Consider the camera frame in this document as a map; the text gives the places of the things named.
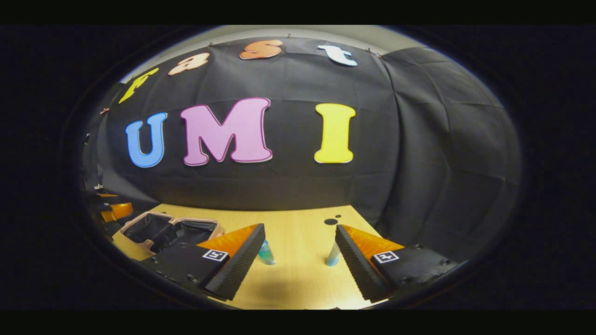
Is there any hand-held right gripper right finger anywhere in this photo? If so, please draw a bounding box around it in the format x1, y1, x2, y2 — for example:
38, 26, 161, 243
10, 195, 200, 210
335, 224, 468, 303

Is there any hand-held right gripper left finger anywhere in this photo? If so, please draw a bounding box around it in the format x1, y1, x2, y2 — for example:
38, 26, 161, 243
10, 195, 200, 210
142, 223, 266, 301

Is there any pale blue tube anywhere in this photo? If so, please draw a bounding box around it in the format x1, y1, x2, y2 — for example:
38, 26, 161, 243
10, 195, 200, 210
325, 241, 341, 267

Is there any blue-capped green bottle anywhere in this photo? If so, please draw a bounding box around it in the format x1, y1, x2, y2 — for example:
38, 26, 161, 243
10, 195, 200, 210
258, 240, 277, 266

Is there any pink suitcase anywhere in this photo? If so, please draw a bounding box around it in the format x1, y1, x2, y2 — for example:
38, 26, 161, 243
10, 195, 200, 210
120, 212, 225, 254

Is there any black backdrop cloth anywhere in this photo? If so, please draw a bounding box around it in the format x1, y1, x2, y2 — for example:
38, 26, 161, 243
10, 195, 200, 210
81, 36, 522, 261

